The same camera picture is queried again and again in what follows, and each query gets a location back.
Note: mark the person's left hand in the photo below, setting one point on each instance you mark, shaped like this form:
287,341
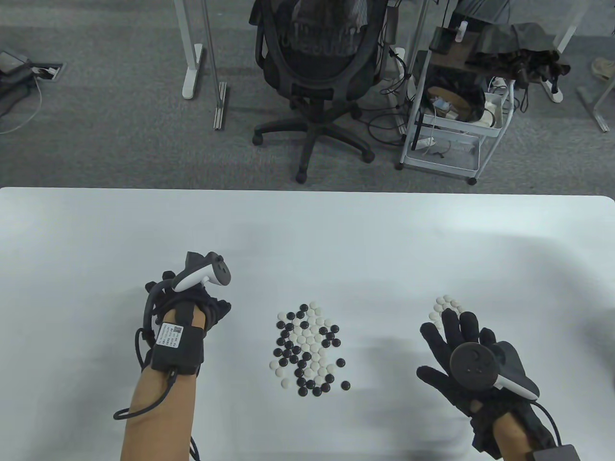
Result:
211,309

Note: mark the person's right hand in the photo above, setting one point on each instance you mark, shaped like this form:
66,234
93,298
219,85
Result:
461,398

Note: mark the sorted white go stones group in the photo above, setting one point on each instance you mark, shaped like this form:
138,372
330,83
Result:
444,303

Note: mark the mixed black white go stones pile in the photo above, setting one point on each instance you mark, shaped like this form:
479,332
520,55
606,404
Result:
312,348

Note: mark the person's left forearm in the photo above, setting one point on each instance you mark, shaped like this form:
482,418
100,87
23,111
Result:
158,422

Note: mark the grey white left hand controller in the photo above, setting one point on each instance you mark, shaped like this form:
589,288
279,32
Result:
199,276

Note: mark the grey white hand controller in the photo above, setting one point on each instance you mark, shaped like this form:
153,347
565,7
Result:
199,276
473,362

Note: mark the grey white right hand controller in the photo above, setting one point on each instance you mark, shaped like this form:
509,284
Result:
473,362

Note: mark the black mesh office chair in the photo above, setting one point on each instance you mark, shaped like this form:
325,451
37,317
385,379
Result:
312,103

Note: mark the white utility cart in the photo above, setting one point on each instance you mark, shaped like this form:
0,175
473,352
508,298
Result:
442,165

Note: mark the white desk leg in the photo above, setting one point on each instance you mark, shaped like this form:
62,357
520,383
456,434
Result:
192,72
571,33

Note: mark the floor socket box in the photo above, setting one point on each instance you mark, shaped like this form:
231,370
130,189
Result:
48,72

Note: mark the grey metal floor foot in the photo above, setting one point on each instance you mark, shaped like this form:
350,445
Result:
596,113

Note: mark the white power strip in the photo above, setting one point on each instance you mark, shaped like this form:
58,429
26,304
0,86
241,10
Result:
552,91

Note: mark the black power adapter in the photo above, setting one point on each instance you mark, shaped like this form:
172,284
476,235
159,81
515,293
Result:
391,26

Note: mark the black cloth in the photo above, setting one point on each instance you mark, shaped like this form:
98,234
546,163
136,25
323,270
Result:
514,43

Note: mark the tan shoe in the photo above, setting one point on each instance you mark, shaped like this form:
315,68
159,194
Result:
604,67

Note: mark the small white bottle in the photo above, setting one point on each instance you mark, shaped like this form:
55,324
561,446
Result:
462,32

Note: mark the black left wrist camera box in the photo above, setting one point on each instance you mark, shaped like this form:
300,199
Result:
178,348

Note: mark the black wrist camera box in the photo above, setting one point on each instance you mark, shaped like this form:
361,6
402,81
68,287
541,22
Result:
178,348
552,454

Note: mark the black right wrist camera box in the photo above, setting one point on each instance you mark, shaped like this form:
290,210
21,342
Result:
552,454

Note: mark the aluminium profile post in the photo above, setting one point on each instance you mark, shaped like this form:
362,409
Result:
220,105

